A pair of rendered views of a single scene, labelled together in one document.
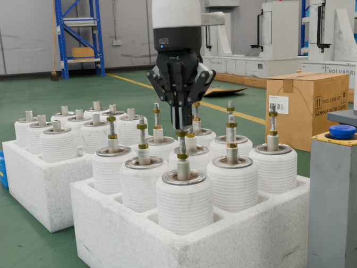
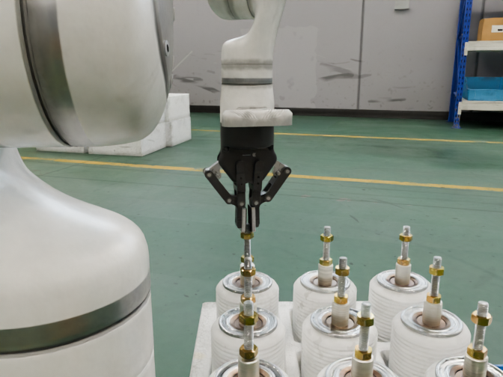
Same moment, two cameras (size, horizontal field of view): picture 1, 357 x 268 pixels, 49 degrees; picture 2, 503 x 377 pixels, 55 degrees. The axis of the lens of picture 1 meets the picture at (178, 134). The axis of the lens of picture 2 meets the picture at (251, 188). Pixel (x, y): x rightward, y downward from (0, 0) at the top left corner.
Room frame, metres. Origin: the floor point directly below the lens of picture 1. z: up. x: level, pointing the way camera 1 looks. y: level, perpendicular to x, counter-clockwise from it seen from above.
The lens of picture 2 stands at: (1.04, -0.54, 0.57)
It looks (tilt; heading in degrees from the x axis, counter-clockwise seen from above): 14 degrees down; 127
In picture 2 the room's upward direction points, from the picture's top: straight up
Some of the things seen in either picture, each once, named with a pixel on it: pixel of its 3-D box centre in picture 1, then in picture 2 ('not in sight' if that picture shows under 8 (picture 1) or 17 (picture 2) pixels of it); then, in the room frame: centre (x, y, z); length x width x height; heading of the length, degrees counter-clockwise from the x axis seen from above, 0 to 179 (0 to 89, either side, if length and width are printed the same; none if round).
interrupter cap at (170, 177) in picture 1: (184, 177); (247, 282); (0.63, -0.01, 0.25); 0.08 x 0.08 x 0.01
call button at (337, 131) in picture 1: (342, 133); not in sight; (0.62, -0.26, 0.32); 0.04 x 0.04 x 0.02
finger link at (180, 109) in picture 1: (184, 117); (242, 218); (0.63, -0.01, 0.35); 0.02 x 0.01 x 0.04; 140
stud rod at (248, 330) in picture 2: (273, 123); (248, 335); (0.78, -0.19, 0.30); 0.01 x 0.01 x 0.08
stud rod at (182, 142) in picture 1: (182, 145); (247, 247); (0.63, -0.01, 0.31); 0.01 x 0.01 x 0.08
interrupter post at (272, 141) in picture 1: (272, 143); (248, 370); (0.78, -0.19, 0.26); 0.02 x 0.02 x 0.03
